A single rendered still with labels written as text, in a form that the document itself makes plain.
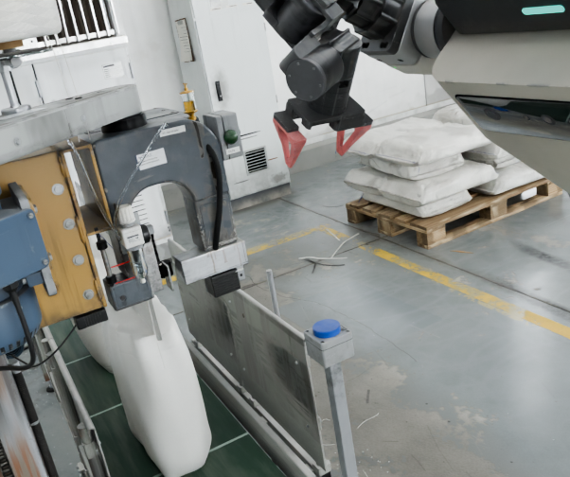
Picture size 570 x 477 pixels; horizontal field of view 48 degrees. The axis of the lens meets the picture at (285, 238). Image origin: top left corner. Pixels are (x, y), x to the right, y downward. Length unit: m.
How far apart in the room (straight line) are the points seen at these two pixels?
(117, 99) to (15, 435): 0.70
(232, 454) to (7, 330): 0.97
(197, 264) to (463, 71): 0.67
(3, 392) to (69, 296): 0.24
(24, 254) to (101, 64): 3.09
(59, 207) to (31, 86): 2.74
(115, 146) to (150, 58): 4.23
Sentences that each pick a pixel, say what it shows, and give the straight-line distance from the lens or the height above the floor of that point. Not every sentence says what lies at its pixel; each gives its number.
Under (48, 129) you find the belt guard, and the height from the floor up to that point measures 1.39.
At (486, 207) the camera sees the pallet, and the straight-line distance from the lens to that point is 4.26.
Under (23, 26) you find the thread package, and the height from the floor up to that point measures 1.55.
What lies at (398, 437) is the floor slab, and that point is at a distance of 2.46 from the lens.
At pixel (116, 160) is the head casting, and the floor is 1.30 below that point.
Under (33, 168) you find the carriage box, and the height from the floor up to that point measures 1.32.
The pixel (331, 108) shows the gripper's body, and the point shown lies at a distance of 0.94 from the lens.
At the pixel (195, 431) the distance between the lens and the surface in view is 1.77.
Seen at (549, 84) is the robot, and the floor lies 1.38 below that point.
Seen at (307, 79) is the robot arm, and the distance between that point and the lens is 0.85.
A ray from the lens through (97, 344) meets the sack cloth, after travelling 2.40.
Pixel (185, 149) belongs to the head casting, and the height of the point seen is 1.28.
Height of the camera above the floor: 1.53
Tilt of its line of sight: 20 degrees down
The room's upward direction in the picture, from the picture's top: 10 degrees counter-clockwise
